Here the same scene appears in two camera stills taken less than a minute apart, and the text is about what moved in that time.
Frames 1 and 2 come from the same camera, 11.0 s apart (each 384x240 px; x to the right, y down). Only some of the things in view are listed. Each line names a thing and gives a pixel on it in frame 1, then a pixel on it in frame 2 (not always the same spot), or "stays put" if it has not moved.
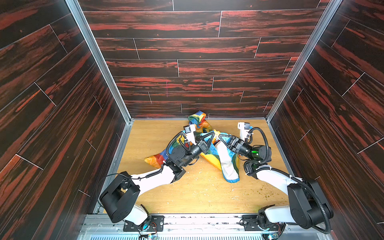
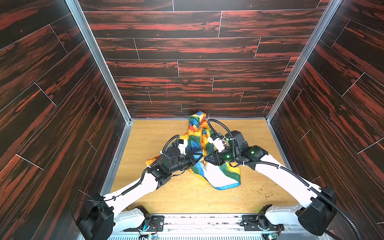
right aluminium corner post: (333, 5) stays put
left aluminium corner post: (77, 12) stays put
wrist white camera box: (243, 127) to (217, 141)
